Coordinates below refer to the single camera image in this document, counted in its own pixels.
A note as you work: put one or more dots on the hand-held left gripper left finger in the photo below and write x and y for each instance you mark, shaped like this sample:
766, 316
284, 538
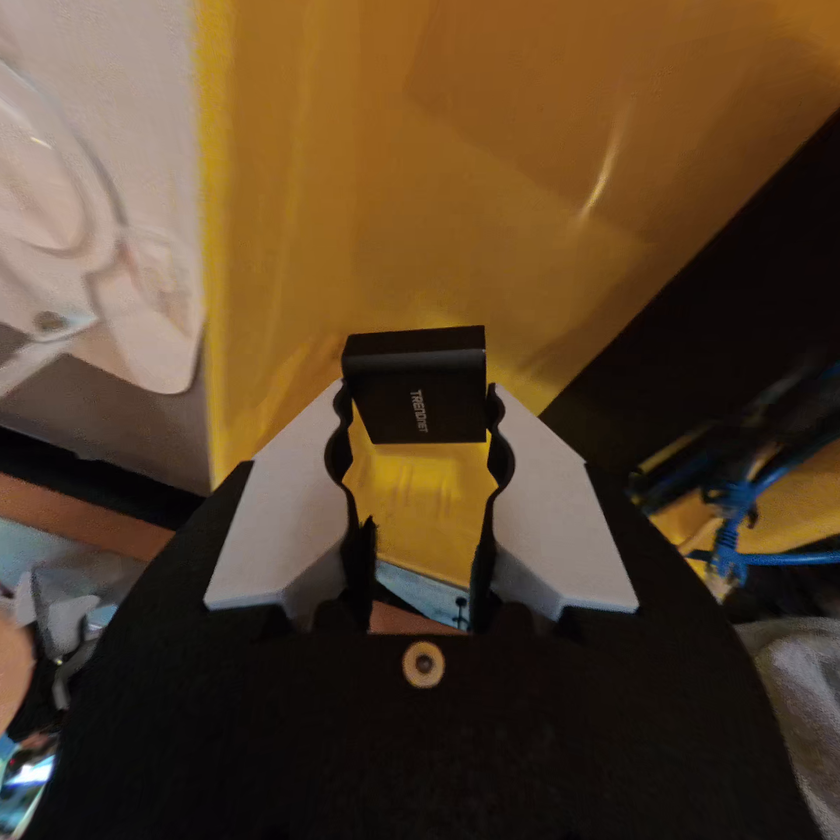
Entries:
282, 525

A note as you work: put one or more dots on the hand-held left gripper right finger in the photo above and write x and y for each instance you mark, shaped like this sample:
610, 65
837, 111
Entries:
558, 518

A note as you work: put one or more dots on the black network switch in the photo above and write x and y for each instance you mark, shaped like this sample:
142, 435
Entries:
420, 394

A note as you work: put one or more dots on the yellow plastic bin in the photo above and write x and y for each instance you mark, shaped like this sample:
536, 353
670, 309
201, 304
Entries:
426, 197

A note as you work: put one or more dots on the black bin divider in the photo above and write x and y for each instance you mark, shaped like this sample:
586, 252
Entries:
722, 315

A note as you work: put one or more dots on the white cloth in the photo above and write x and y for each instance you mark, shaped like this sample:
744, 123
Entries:
800, 709

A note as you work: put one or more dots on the clear plastic bag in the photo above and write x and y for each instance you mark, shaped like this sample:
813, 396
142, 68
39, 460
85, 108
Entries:
98, 197

